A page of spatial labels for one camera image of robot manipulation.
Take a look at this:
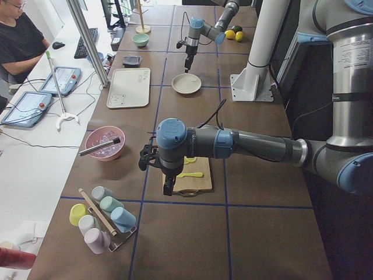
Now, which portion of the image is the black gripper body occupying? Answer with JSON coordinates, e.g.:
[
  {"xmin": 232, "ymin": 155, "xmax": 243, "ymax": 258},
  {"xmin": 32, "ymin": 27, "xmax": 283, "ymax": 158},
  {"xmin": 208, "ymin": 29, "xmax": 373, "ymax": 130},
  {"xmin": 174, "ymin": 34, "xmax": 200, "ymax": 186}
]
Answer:
[
  {"xmin": 138, "ymin": 139, "xmax": 183, "ymax": 183},
  {"xmin": 176, "ymin": 40, "xmax": 197, "ymax": 68}
]

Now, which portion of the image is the cream round plate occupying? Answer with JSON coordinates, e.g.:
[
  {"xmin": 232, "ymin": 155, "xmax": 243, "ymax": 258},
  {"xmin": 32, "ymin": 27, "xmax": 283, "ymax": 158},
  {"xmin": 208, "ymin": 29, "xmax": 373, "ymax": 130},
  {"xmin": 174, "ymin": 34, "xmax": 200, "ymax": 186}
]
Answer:
[{"xmin": 171, "ymin": 73, "xmax": 202, "ymax": 95}]

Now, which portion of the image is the cream bear tray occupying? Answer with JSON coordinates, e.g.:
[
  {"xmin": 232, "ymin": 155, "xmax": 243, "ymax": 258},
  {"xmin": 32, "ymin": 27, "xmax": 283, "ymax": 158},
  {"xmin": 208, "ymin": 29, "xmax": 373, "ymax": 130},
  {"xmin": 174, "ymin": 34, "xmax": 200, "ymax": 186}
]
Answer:
[{"xmin": 107, "ymin": 68, "xmax": 151, "ymax": 109}]

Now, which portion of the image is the yellow plastic knife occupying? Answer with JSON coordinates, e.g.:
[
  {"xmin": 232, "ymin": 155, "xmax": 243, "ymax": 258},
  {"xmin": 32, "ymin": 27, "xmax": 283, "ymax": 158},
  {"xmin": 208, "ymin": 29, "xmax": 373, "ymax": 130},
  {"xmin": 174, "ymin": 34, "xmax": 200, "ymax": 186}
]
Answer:
[{"xmin": 177, "ymin": 172, "xmax": 204, "ymax": 178}]

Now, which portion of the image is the lemon slice top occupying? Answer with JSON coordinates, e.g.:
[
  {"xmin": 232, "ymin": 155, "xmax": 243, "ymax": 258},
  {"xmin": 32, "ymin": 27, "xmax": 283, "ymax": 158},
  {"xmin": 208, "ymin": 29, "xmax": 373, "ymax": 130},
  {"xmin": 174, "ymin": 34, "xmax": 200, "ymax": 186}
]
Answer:
[{"xmin": 184, "ymin": 156, "xmax": 197, "ymax": 165}]

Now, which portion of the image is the bamboo cutting board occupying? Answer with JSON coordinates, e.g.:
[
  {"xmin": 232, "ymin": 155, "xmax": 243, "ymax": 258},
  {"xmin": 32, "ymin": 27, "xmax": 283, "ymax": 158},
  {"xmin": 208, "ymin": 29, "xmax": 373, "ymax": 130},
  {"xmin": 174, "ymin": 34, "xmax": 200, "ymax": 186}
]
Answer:
[{"xmin": 173, "ymin": 157, "xmax": 213, "ymax": 197}]

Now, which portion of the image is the yellow lemon near lime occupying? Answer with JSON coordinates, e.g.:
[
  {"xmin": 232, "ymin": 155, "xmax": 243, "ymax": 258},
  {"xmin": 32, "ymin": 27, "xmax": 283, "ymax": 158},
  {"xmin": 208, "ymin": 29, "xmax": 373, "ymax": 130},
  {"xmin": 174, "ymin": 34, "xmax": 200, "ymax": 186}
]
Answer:
[{"xmin": 224, "ymin": 30, "xmax": 235, "ymax": 40}]

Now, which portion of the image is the pink bowl with ice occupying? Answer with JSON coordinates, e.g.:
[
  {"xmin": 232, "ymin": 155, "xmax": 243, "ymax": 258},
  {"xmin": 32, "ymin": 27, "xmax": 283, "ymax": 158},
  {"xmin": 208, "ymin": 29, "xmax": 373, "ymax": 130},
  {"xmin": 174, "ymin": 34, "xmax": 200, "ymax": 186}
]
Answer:
[{"xmin": 85, "ymin": 126, "xmax": 125, "ymax": 162}]

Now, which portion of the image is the yellow lemon far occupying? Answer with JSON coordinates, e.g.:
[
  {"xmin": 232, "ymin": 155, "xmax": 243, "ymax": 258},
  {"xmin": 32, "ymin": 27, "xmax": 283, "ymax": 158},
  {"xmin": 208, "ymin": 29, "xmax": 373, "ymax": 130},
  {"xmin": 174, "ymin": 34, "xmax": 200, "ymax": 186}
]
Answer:
[{"xmin": 235, "ymin": 31, "xmax": 244, "ymax": 42}]

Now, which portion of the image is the green bowl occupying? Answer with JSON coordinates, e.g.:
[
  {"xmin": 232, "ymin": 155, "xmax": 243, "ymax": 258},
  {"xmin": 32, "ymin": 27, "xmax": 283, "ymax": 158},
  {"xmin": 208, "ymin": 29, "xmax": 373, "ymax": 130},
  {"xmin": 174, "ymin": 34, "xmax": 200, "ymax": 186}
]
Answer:
[{"xmin": 132, "ymin": 33, "xmax": 150, "ymax": 47}]

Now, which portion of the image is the green lime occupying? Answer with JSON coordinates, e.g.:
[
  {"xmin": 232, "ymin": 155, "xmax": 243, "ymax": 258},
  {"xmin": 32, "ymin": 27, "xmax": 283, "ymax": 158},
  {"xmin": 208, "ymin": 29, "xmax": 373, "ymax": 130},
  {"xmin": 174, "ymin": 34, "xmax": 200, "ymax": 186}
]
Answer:
[{"xmin": 231, "ymin": 25, "xmax": 242, "ymax": 33}]

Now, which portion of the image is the blue cup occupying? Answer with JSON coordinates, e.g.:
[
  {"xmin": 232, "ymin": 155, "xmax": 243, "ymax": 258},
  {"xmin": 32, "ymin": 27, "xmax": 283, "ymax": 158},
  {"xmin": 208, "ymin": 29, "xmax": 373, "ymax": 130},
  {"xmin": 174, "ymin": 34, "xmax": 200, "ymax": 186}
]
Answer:
[{"xmin": 110, "ymin": 207, "xmax": 136, "ymax": 233}]

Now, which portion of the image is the wooden mug tree stand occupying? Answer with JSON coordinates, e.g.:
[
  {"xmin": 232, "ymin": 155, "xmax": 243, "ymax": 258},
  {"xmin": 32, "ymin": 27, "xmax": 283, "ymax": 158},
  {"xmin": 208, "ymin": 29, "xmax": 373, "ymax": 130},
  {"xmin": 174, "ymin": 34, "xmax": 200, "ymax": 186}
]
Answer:
[{"xmin": 133, "ymin": 0, "xmax": 151, "ymax": 34}]

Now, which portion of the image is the grey folded cloth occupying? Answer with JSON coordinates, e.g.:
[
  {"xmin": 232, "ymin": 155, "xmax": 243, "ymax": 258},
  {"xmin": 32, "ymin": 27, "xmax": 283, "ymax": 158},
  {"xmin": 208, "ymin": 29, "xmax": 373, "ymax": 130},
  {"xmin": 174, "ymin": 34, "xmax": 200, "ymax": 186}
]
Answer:
[{"xmin": 122, "ymin": 55, "xmax": 143, "ymax": 68}]

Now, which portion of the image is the green cup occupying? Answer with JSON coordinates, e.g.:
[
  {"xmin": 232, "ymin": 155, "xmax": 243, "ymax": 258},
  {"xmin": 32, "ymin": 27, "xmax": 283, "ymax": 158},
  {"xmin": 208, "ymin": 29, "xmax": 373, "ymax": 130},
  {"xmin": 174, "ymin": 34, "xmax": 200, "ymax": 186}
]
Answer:
[{"xmin": 100, "ymin": 196, "xmax": 125, "ymax": 217}]

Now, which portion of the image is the grey cup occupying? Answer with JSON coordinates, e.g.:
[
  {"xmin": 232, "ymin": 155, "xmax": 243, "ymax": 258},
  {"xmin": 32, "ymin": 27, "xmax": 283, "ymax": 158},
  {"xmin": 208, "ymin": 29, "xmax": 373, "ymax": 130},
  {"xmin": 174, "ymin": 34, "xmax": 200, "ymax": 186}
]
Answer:
[{"xmin": 91, "ymin": 186, "xmax": 115, "ymax": 202}]

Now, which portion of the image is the cup rack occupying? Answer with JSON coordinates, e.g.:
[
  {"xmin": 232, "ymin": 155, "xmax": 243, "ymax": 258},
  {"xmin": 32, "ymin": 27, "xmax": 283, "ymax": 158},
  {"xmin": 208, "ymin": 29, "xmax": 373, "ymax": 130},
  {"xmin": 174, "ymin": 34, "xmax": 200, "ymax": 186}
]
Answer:
[{"xmin": 79, "ymin": 188, "xmax": 137, "ymax": 252}]

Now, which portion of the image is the black phone stand box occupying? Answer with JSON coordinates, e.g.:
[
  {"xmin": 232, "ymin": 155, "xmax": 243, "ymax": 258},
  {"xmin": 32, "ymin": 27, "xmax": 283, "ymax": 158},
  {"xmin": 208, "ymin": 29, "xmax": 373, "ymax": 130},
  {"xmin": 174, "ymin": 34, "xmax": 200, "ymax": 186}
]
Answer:
[{"xmin": 110, "ymin": 27, "xmax": 126, "ymax": 51}]

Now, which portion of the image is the blue bowl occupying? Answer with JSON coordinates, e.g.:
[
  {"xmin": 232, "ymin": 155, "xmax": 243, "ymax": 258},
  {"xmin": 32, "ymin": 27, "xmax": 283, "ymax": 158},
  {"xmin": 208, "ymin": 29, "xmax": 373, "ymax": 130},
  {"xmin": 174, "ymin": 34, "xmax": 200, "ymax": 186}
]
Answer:
[{"xmin": 86, "ymin": 51, "xmax": 104, "ymax": 63}]

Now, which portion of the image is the pink cup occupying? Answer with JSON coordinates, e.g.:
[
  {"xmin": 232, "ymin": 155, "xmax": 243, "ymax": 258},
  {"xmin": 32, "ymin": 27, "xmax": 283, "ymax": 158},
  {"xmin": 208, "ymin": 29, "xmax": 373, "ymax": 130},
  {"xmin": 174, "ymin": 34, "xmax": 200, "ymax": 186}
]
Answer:
[{"xmin": 84, "ymin": 228, "xmax": 110, "ymax": 254}]

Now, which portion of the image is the white cup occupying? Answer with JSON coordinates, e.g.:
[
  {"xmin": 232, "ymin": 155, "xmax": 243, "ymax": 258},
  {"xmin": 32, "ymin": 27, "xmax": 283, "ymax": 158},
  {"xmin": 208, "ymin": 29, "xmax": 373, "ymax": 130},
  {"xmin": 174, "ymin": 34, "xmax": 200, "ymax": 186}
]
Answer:
[{"xmin": 78, "ymin": 215, "xmax": 101, "ymax": 236}]

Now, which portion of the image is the yellow cup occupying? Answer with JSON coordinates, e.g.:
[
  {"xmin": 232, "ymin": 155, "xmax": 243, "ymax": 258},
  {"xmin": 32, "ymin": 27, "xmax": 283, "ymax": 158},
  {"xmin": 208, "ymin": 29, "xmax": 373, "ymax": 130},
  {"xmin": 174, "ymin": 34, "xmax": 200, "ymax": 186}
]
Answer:
[{"xmin": 69, "ymin": 204, "xmax": 88, "ymax": 226}]

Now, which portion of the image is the reacher grabber tool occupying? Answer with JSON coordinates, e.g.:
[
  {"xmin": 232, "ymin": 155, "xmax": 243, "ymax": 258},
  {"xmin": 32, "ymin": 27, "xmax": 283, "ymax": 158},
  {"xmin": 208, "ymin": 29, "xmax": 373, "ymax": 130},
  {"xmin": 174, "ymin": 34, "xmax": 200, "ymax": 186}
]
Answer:
[{"xmin": 44, "ymin": 50, "xmax": 81, "ymax": 131}]

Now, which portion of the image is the black keyboard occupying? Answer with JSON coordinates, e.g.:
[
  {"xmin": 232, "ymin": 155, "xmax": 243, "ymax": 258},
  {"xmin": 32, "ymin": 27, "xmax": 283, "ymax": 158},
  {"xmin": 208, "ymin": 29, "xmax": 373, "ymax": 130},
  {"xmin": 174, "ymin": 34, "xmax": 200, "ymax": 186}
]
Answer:
[{"xmin": 73, "ymin": 27, "xmax": 99, "ymax": 60}]

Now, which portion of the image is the teach pendant far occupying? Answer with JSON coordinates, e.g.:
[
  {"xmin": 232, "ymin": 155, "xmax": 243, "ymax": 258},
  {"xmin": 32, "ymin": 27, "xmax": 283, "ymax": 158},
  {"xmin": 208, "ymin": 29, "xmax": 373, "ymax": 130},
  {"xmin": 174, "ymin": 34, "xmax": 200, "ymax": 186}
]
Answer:
[{"xmin": 38, "ymin": 66, "xmax": 82, "ymax": 96}]

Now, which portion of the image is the teach pendant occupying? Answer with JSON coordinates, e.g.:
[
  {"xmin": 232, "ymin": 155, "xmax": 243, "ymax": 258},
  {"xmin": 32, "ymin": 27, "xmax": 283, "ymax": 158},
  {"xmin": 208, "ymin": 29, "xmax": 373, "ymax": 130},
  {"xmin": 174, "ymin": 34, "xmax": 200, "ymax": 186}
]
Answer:
[
  {"xmin": 38, "ymin": 66, "xmax": 82, "ymax": 96},
  {"xmin": 1, "ymin": 92, "xmax": 53, "ymax": 128}
]

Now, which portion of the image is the teach pendant near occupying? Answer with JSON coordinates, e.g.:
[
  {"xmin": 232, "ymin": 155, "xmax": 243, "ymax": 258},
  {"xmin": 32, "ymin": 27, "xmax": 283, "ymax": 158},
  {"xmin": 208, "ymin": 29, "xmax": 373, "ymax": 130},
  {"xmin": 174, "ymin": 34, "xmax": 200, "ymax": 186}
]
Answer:
[{"xmin": 1, "ymin": 92, "xmax": 53, "ymax": 128}]

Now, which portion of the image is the black computer mouse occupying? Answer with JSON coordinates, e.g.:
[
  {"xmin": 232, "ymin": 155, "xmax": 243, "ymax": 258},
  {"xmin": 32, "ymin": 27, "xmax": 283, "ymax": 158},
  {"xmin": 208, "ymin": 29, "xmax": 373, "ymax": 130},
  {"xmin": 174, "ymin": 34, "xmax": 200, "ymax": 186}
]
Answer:
[{"xmin": 52, "ymin": 41, "xmax": 65, "ymax": 50}]

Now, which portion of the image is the person in black shirt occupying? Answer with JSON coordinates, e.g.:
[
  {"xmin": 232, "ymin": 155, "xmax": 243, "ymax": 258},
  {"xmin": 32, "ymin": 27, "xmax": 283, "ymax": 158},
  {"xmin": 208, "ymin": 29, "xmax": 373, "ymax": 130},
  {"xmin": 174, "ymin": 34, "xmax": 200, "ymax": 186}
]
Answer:
[{"xmin": 1, "ymin": 1, "xmax": 50, "ymax": 84}]

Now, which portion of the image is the red bottle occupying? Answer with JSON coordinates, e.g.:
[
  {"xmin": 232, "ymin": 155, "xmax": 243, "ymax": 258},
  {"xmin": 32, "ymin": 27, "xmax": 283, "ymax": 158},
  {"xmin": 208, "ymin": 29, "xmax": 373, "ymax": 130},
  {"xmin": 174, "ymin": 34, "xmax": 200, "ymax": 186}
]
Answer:
[{"xmin": 1, "ymin": 247, "xmax": 37, "ymax": 270}]

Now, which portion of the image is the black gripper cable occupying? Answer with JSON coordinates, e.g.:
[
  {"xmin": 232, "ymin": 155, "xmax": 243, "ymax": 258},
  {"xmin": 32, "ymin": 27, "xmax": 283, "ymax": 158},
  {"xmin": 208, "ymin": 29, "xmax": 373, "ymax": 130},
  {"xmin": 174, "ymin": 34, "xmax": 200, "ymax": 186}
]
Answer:
[{"xmin": 176, "ymin": 11, "xmax": 216, "ymax": 50}]

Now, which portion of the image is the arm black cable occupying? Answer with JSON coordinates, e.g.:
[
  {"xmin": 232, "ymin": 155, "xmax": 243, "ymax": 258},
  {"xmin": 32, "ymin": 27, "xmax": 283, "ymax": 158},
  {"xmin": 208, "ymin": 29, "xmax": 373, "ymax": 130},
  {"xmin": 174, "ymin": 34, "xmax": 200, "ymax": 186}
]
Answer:
[{"xmin": 195, "ymin": 99, "xmax": 227, "ymax": 131}]

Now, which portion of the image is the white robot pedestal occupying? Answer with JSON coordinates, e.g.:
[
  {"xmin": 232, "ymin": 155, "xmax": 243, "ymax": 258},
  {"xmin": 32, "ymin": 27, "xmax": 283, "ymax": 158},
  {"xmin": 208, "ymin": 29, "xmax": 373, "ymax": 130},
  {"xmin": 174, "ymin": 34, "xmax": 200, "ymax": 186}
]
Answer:
[{"xmin": 230, "ymin": 0, "xmax": 290, "ymax": 102}]

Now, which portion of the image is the aluminium frame post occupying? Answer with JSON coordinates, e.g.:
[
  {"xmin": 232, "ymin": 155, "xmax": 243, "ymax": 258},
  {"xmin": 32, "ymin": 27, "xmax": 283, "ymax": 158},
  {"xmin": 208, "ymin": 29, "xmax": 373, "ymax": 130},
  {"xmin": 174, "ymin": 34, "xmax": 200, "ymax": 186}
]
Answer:
[{"xmin": 66, "ymin": 0, "xmax": 110, "ymax": 88}]

